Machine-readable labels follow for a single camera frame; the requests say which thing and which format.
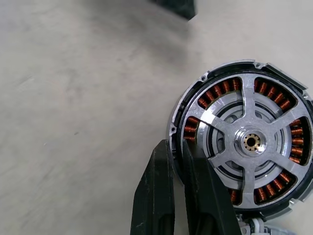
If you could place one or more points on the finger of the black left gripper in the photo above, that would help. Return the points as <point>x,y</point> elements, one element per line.
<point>181,7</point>

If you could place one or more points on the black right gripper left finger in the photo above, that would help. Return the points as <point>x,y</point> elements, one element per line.
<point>154,195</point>

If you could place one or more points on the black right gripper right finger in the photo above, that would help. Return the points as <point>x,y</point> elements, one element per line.
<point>205,203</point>

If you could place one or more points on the silver spoked rotor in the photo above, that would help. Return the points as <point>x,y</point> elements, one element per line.
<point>249,102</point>

